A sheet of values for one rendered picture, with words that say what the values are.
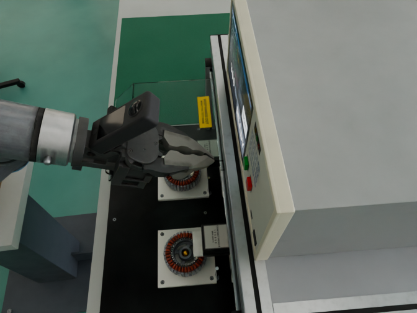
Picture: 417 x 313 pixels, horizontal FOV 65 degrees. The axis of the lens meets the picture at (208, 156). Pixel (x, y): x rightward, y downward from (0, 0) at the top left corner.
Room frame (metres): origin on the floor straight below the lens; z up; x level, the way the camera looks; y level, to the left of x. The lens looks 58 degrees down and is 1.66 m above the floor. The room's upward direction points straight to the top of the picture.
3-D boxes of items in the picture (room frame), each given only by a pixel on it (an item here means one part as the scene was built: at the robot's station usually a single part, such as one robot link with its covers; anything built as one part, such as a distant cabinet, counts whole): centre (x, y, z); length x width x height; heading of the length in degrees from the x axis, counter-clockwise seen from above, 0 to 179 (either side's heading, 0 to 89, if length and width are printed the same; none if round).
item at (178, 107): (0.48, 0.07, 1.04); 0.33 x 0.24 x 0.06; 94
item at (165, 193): (0.48, 0.08, 0.78); 0.15 x 0.15 x 0.01; 4
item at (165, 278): (0.24, 0.06, 0.78); 0.15 x 0.15 x 0.01; 4
